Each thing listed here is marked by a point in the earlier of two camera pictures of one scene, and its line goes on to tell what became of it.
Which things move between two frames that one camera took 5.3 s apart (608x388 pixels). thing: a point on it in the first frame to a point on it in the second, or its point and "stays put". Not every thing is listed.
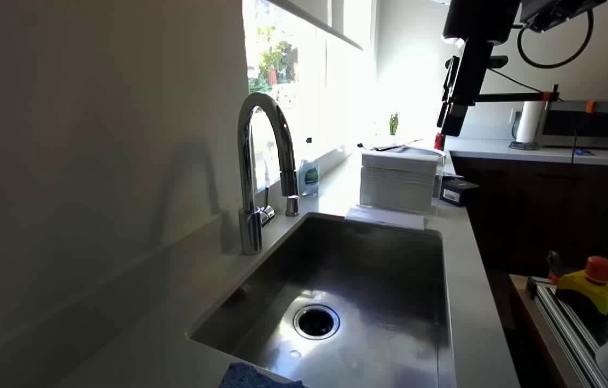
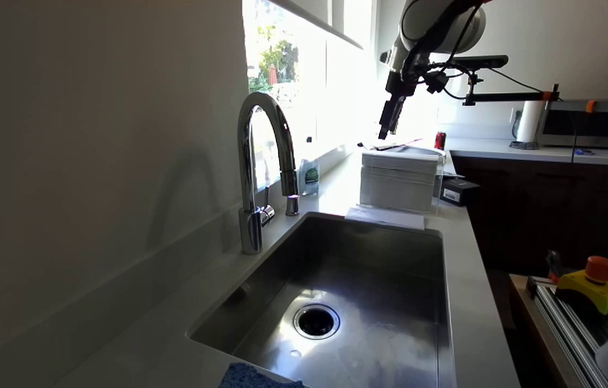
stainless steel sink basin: x=343 y=302 stays put
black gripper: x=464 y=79 to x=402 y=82
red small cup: x=438 y=140 stays put
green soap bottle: x=311 y=178 stays put
